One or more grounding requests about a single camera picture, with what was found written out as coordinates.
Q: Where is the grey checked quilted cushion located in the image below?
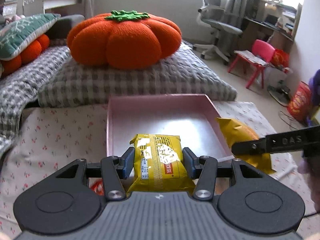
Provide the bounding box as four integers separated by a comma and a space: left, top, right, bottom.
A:
37, 44, 237, 107

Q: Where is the small orange pumpkin cushion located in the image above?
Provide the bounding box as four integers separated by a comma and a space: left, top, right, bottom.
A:
1, 34, 50, 77

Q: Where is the red gift bag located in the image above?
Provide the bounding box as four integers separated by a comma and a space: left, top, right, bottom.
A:
287, 81, 311, 122

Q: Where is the plain yellow snack bag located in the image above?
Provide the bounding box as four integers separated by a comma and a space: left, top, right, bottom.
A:
216, 118, 275, 174

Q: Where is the pink child chair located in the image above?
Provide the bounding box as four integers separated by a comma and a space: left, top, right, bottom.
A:
228, 39, 276, 89

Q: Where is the stack of books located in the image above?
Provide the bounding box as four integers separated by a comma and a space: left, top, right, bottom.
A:
0, 0, 19, 16

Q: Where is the cherry print cloth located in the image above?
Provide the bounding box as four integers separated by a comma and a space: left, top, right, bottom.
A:
1, 101, 319, 239

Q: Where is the pink shallow box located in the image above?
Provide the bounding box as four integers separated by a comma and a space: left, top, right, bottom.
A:
106, 94, 233, 162

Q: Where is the dark wooden desk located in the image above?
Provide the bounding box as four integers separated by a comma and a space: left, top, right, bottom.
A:
239, 18, 294, 54

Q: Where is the yellow printed snack packet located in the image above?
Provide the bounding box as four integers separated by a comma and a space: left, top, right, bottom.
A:
127, 134, 195, 194

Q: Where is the grey office chair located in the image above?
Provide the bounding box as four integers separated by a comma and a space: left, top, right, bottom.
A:
193, 0, 242, 64

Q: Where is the large orange pumpkin cushion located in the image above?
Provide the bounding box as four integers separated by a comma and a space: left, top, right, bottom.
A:
67, 10, 182, 70

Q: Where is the green patterned pillow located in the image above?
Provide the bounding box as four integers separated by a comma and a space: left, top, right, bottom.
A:
1, 13, 61, 61

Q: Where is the right hand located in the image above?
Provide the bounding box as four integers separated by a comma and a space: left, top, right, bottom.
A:
298, 156, 319, 212

